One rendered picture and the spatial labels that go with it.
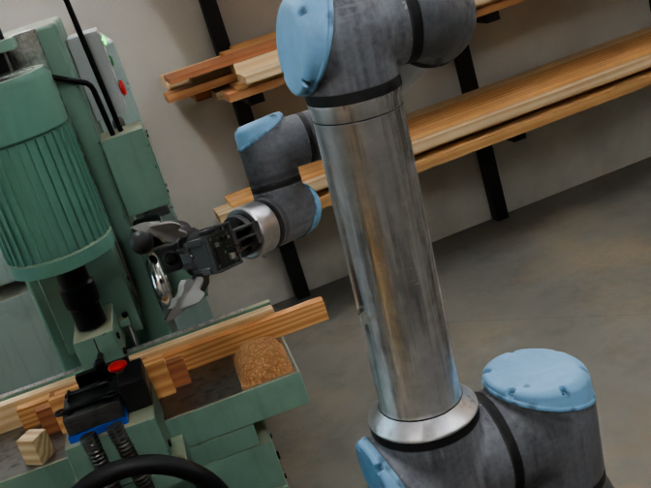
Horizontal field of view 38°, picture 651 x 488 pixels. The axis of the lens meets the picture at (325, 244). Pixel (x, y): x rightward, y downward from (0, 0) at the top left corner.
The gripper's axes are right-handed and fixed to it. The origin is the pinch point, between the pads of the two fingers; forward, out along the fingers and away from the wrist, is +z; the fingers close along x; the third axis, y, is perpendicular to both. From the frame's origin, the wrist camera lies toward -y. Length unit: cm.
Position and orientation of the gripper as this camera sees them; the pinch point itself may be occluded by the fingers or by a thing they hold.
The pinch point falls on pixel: (143, 276)
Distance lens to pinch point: 147.9
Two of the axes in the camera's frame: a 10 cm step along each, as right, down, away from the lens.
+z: -6.2, 3.0, -7.3
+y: 7.2, -1.5, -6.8
